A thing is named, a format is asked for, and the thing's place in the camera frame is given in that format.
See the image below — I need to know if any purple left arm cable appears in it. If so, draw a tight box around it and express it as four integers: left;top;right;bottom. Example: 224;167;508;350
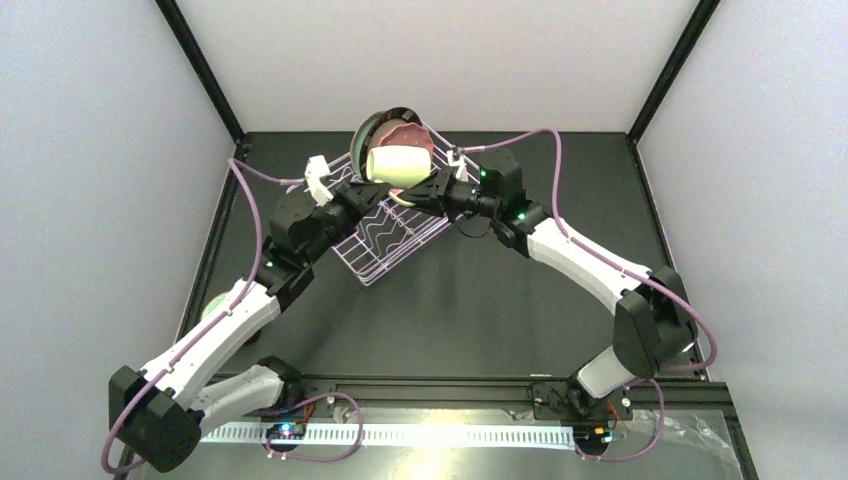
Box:
100;157;366;476

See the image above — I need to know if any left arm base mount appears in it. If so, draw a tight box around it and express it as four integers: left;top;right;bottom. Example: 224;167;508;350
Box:
248;392;344;463

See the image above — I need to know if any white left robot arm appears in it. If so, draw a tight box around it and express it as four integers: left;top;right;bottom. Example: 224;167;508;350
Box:
101;182;390;474

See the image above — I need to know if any black frame post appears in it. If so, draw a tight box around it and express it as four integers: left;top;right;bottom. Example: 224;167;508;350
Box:
627;0;721;145
155;0;245;145

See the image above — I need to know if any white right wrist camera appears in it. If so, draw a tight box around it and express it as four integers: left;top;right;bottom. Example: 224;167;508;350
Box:
446;147;470;183

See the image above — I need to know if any black left frame post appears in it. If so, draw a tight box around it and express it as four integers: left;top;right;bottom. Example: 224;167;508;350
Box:
155;0;245;145

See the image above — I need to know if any white wire dish rack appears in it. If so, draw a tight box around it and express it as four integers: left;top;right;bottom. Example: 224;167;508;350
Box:
324;123;480;286

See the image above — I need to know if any green ceramic mug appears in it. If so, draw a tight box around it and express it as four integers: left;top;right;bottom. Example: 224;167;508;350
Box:
365;145;432;189

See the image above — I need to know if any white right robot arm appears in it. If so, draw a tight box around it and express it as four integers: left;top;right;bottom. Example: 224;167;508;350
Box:
399;153;698;409

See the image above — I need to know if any mint green flower plate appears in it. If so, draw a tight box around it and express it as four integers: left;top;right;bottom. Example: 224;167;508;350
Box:
349;111;383;180

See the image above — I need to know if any white slotted cable duct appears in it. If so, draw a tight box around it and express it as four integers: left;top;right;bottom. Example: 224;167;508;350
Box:
198;422;576;452

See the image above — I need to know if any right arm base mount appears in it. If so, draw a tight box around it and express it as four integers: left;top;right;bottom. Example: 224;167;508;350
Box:
527;379;633;456

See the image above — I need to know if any mint green brown bowl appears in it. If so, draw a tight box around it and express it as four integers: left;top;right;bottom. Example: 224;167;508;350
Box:
198;293;230;328

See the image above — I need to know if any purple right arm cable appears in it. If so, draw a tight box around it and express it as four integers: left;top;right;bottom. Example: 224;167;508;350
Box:
457;127;720;463

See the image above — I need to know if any pink polka dot plate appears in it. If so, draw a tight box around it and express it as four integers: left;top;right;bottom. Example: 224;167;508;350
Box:
368;123;434;208

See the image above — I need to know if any black right frame post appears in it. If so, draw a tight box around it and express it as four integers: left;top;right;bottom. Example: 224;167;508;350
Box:
627;0;721;145

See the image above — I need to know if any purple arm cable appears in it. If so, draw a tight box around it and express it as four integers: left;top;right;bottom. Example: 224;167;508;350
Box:
100;157;366;476
457;127;720;463

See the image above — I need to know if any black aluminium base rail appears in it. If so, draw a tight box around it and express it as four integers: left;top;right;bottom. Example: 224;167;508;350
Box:
170;376;760;479

